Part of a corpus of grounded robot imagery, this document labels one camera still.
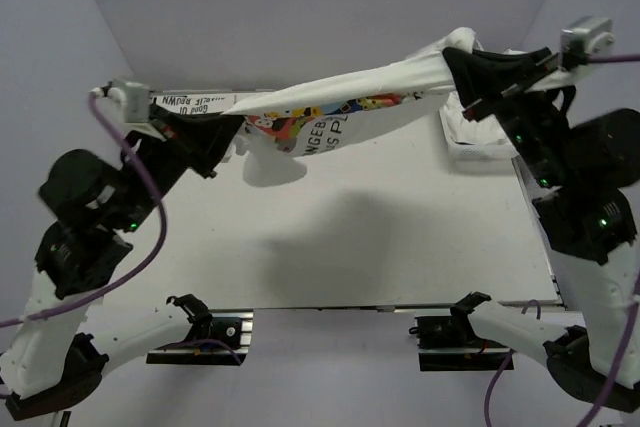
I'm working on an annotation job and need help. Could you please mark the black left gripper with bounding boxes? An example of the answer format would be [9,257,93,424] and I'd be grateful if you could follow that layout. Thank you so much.
[112,100,245,229]

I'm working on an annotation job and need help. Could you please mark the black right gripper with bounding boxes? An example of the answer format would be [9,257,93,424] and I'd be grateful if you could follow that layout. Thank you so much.
[448,41,577,187]

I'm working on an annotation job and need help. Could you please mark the white cartoon print t-shirt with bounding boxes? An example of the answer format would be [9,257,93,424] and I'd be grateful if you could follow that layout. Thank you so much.
[219,25,576,188]

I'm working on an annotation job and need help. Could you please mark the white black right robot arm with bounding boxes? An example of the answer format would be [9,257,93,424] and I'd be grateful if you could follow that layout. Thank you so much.
[443,47,639,413]

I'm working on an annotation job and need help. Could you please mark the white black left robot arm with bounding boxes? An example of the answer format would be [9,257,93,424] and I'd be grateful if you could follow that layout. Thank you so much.
[1,108,243,421]

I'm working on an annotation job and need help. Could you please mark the crumpled white t-shirt in basket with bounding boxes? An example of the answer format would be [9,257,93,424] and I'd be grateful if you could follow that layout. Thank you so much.
[440,91,510,146]

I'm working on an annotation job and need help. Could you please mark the folded white Charlie Brown t-shirt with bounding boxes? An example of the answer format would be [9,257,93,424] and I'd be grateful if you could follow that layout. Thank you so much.
[151,92,264,116]

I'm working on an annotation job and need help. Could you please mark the white perforated plastic basket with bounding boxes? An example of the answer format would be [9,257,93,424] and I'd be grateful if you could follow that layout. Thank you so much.
[439,107,518,162]

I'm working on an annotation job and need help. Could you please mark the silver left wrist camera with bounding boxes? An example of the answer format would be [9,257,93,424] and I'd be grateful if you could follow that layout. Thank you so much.
[91,78,150,124]

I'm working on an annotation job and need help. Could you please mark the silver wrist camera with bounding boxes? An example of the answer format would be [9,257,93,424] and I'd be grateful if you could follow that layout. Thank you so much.
[91,78,150,124]
[559,16,615,71]

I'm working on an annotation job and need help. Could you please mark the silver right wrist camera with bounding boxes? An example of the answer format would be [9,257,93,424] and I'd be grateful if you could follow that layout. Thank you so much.
[559,16,615,71]

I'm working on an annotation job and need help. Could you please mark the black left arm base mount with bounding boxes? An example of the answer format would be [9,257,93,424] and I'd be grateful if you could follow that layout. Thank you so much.
[145,311,254,366]

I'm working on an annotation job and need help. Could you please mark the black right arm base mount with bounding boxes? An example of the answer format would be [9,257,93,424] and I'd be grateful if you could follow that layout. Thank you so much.
[408,315,509,372]

